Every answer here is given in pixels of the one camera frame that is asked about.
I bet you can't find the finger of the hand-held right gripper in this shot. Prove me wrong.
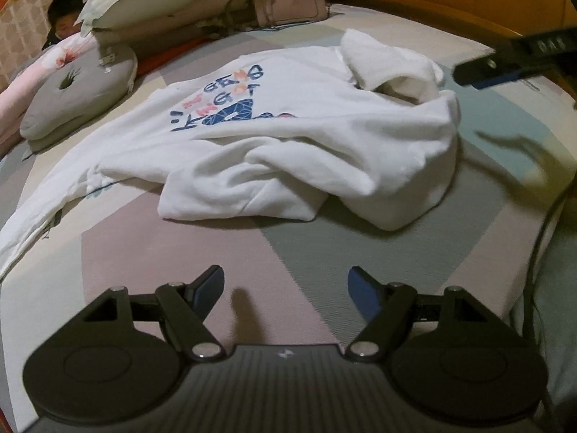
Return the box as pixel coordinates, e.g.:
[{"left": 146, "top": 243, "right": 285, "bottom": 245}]
[{"left": 453, "top": 53, "right": 542, "bottom": 89}]

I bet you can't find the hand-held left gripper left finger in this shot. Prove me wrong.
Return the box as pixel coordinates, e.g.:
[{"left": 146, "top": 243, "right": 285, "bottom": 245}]
[{"left": 85, "top": 264, "right": 226, "bottom": 363}]

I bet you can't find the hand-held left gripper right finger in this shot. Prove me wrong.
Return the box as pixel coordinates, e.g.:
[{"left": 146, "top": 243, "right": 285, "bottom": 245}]
[{"left": 345, "top": 265, "right": 493, "bottom": 363}]

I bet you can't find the white printed sweatshirt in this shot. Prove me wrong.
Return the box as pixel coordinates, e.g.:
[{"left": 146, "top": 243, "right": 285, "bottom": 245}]
[{"left": 0, "top": 27, "right": 463, "bottom": 280}]

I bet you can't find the orange cloth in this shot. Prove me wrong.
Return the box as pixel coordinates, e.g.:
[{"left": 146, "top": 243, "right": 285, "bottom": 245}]
[{"left": 135, "top": 38, "right": 212, "bottom": 77}]

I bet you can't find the orange patterned curtain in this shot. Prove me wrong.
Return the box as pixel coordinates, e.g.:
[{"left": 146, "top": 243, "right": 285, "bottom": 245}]
[{"left": 0, "top": 0, "right": 104, "bottom": 55}]

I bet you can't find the grey cushion with hole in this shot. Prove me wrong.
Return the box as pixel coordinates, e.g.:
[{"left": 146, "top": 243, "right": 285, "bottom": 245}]
[{"left": 19, "top": 43, "right": 138, "bottom": 152}]

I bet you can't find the pink handbag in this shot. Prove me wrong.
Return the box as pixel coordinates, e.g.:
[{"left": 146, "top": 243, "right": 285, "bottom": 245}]
[{"left": 225, "top": 0, "right": 332, "bottom": 34}]

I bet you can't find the pink floral quilt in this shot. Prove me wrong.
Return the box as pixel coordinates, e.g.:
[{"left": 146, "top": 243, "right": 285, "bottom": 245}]
[{"left": 0, "top": 31, "right": 97, "bottom": 145}]

